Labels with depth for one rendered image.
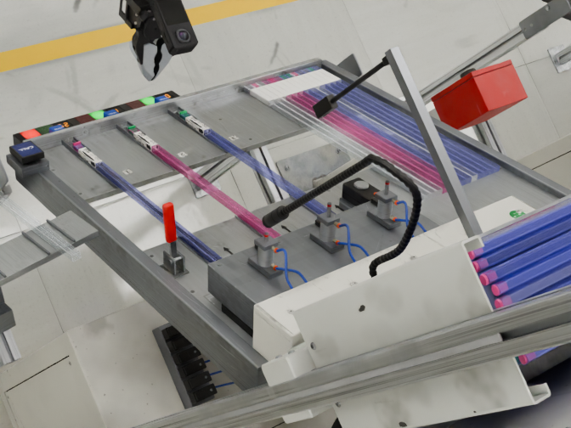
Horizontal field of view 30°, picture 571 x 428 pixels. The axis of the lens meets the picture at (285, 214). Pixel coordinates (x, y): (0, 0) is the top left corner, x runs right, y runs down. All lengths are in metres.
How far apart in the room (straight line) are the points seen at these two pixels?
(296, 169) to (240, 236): 1.33
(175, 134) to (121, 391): 0.47
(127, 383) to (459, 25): 1.95
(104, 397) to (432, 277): 1.03
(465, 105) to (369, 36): 0.94
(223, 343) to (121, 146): 0.58
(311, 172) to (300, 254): 1.49
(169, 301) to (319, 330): 0.38
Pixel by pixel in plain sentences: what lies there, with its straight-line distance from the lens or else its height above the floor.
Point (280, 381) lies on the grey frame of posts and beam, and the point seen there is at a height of 1.34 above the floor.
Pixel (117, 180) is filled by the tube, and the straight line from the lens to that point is 1.78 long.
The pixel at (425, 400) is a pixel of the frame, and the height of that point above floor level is 1.56.
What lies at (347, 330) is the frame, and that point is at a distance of 1.15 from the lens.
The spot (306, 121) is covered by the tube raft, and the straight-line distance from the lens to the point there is 1.97.
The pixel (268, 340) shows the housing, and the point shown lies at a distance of 1.37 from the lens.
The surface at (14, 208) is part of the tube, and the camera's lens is 1.58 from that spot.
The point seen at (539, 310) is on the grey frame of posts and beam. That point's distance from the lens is 0.89.
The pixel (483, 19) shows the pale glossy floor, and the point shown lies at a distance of 3.60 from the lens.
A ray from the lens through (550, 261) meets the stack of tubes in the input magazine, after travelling 1.10.
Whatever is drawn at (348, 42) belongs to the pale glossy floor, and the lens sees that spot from 3.23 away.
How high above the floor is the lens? 2.45
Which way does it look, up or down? 57 degrees down
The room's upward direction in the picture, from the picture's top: 59 degrees clockwise
